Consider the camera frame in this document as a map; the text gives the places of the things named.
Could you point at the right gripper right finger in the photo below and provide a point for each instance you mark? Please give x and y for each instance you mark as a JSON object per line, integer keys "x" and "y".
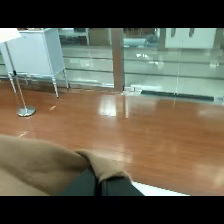
{"x": 118, "y": 187}

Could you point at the brown shirt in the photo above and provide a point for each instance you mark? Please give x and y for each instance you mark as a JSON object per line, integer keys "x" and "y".
{"x": 40, "y": 166}

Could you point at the white cabinet on legs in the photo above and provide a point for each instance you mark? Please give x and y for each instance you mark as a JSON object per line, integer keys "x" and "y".
{"x": 36, "y": 53}

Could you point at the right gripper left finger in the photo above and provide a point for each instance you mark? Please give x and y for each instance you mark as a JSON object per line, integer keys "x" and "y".
{"x": 81, "y": 185}

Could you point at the silver floor lamp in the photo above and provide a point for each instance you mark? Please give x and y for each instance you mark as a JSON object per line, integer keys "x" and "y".
{"x": 18, "y": 83}

